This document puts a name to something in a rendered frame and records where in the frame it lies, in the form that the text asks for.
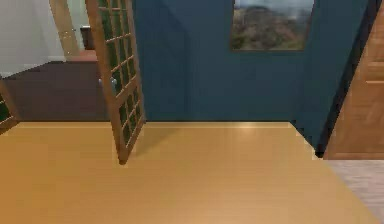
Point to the brown panelled room door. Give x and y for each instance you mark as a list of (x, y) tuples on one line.
[(363, 110)]

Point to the dark brown cabinet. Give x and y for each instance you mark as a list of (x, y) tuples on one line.
[(87, 37)]

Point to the wooden glass-paned room door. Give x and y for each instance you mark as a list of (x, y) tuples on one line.
[(4, 111), (117, 80)]

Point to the light wooden room door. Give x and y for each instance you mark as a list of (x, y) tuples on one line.
[(66, 30)]

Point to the framed landscape picture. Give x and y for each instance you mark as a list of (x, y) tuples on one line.
[(270, 26)]

